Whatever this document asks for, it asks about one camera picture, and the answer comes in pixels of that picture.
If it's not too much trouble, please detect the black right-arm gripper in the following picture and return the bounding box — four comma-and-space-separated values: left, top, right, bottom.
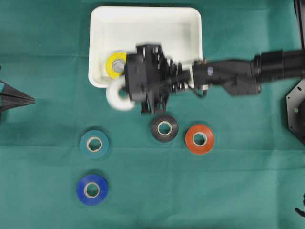
136, 44, 191, 114

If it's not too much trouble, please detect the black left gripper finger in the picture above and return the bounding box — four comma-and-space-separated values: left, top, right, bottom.
0, 81, 35, 100
0, 99, 35, 111

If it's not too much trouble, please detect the yellow tape roll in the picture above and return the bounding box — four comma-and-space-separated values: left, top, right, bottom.
105, 52, 127, 79

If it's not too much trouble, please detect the white tape roll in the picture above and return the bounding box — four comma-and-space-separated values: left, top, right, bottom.
106, 75, 135, 111

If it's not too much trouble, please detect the red tape roll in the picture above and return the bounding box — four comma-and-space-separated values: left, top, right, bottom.
185, 124, 215, 155

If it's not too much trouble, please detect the teal tape roll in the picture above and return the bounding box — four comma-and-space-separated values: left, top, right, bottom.
80, 130, 110, 159

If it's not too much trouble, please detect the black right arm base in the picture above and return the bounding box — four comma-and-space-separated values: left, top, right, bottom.
286, 79, 305, 145

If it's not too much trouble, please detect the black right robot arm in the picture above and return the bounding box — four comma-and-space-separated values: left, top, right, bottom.
125, 44, 305, 113

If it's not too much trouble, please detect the black tape roll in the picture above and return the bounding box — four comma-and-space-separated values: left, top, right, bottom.
150, 114, 179, 143

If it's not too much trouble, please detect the white plastic case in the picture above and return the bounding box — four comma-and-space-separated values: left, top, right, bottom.
88, 6, 203, 88

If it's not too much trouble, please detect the blue tape roll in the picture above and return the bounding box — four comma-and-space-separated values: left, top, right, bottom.
76, 174, 109, 207

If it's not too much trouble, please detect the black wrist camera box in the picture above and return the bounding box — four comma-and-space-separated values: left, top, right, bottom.
125, 53, 147, 102

